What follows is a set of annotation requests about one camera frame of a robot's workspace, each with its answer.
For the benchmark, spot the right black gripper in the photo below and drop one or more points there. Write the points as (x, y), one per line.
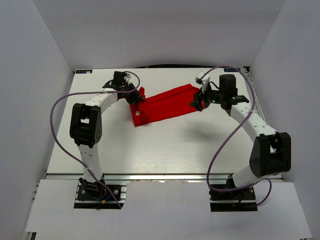
(196, 103)

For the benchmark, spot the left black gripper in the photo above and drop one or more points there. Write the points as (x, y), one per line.
(133, 100)

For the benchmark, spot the red t-shirt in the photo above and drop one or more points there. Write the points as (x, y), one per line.
(169, 104)

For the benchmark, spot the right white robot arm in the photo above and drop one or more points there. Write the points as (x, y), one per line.
(272, 150)

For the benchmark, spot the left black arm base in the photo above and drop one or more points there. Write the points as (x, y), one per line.
(92, 195)

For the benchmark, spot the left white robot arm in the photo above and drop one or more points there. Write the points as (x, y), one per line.
(86, 125)

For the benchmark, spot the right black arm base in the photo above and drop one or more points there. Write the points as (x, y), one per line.
(243, 200)

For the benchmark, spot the right blue corner label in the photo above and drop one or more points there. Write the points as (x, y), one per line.
(230, 70)

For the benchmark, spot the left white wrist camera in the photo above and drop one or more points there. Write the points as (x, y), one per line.
(127, 78)

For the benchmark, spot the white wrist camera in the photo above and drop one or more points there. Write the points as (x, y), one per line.
(127, 78)
(202, 79)

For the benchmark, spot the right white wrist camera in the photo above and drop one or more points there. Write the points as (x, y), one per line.
(202, 79)

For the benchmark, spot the aluminium right side rail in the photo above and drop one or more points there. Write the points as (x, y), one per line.
(258, 108)

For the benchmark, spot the aluminium rail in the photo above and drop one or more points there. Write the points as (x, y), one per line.
(133, 177)
(258, 108)

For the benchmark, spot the aluminium front rail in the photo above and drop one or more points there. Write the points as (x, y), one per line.
(133, 177)

